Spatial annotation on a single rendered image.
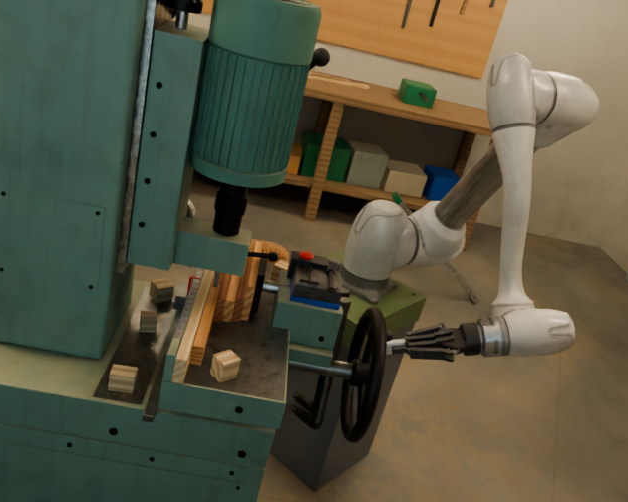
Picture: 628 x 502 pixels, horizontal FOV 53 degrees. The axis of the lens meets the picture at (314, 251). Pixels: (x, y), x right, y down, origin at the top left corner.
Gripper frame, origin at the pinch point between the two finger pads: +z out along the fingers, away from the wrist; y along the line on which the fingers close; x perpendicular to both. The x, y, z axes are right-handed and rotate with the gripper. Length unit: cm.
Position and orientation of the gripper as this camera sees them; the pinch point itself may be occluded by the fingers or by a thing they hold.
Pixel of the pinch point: (390, 347)
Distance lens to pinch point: 149.6
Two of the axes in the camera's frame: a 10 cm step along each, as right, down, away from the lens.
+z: -9.9, 1.1, 0.5
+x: 1.2, 8.9, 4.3
